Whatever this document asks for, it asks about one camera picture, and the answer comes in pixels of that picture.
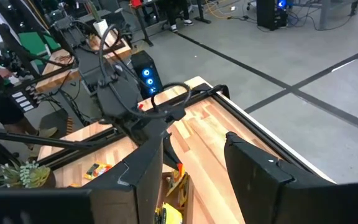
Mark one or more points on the black computer tower blue lights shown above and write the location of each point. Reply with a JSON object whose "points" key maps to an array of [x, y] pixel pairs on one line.
{"points": [[148, 77], [270, 14]]}

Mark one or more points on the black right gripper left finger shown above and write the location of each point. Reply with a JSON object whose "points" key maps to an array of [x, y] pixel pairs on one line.
{"points": [[42, 208]]}

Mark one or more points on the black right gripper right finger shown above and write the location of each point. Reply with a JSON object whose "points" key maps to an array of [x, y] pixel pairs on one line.
{"points": [[259, 186]]}

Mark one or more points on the black device with white labels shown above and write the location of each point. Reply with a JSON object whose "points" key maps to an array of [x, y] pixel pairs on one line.
{"points": [[26, 99]]}

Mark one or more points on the wooden background table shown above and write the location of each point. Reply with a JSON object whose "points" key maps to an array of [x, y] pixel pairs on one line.
{"points": [[57, 77]]}

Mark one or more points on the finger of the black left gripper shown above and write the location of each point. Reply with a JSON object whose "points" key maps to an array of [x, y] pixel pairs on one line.
{"points": [[171, 152]]}

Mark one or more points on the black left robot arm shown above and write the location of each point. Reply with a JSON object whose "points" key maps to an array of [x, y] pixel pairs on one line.
{"points": [[117, 90]]}

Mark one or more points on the brown wooden organizer box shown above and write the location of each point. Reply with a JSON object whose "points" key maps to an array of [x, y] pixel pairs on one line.
{"points": [[190, 199]]}

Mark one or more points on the potted succulent plant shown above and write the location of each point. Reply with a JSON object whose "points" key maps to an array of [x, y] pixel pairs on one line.
{"points": [[26, 175]]}

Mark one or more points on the white pot with green plant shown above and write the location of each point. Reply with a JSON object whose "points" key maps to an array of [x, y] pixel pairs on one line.
{"points": [[100, 26]]}

